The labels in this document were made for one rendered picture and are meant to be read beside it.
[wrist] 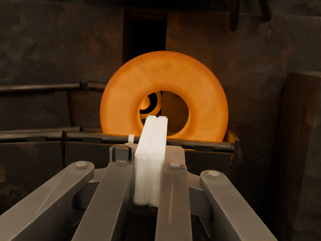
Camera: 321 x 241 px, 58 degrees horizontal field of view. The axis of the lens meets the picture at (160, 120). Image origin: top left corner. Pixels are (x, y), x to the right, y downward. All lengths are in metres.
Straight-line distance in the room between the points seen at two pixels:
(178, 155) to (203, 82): 0.18
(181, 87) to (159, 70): 0.03
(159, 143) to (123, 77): 0.19
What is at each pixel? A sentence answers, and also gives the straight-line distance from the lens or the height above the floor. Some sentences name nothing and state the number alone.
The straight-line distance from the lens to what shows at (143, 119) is 0.46.
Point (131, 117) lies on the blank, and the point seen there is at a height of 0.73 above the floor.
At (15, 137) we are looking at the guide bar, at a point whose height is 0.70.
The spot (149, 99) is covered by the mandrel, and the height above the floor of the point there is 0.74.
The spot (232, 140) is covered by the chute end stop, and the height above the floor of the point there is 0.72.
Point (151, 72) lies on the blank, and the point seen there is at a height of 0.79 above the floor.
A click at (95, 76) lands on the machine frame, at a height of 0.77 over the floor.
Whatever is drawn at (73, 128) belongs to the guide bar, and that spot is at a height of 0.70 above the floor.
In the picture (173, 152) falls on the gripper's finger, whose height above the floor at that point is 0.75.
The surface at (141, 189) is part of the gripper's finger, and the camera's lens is 0.16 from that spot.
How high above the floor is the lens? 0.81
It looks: 13 degrees down
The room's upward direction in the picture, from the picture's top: 4 degrees clockwise
